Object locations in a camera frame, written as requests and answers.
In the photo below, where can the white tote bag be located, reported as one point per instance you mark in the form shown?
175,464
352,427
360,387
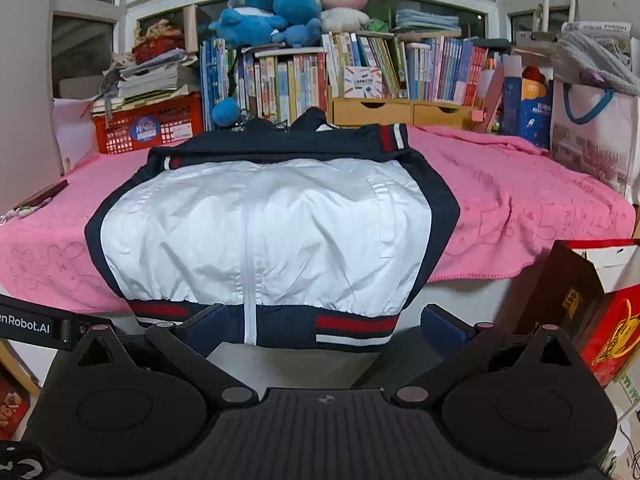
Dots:
590,145

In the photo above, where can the blue and white plush toy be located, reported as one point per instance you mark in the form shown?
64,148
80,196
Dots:
295,5

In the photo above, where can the stack of pale booklets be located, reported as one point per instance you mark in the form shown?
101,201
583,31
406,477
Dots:
425,20

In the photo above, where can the row of tall books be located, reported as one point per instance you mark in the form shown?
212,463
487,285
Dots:
280,85

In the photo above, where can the red printed box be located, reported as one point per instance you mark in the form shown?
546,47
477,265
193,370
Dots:
11,407

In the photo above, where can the red plastic crate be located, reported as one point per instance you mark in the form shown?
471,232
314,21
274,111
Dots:
175,120

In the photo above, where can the wooden drawer organizer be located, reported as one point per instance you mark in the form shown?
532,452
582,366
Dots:
370,112

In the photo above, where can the row of slim colourful books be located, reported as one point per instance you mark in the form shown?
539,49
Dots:
440,70

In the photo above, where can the stack of papers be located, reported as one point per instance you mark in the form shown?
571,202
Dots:
150,80

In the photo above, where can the white printed booklet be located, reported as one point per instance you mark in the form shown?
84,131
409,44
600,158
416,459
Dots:
595,27

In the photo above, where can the grey knitted cloth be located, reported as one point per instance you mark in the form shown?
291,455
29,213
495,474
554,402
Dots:
595,60

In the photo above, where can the white plastic bag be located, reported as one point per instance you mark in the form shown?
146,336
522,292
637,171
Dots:
72,135

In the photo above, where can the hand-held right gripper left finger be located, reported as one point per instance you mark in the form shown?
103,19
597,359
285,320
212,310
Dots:
210,331

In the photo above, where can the blue cardboard box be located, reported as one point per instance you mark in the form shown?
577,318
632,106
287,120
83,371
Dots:
525,115

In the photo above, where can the cardboard tube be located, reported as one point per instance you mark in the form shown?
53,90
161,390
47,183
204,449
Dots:
190,25

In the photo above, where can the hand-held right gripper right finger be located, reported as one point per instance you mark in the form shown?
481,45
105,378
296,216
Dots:
442,331

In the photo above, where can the white printed box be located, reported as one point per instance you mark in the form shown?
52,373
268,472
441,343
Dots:
362,82

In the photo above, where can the pink blanket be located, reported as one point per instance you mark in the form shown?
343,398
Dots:
500,210

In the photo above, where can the blue plush ball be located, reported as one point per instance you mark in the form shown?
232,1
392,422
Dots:
225,112

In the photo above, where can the red and black gift bag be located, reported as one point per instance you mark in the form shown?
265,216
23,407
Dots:
615,330

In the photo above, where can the red basket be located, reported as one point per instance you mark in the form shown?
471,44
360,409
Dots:
155,49

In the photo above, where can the white and navy jacket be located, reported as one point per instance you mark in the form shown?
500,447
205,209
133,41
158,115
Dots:
300,220

